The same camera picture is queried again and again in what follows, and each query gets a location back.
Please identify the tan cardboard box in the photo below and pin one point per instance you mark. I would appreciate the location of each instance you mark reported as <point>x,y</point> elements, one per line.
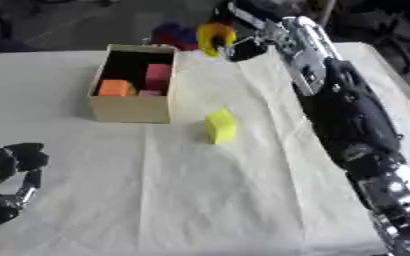
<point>134,108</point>

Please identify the black office chair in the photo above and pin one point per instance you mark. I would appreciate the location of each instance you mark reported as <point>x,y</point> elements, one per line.
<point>398,36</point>

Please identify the red block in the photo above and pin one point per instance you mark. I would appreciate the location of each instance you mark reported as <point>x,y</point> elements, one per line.
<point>158,76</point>

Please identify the yellow block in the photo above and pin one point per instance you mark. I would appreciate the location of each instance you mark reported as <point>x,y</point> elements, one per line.
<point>221,126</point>

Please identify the orange block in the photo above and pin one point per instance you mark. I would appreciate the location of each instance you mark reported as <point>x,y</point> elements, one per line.
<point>116,88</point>

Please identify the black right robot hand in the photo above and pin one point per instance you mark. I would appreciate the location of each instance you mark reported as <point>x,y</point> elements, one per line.
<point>247,48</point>

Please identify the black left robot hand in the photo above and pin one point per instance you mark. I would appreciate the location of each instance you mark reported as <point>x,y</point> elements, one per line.
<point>9,159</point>

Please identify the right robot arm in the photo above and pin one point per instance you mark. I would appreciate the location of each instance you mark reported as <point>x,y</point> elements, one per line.
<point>354,116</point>

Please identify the blue and red toy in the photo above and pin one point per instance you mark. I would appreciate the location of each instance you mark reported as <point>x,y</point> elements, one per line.
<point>173,35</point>

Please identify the small pink block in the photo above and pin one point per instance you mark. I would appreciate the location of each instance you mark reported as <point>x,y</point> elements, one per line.
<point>150,93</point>

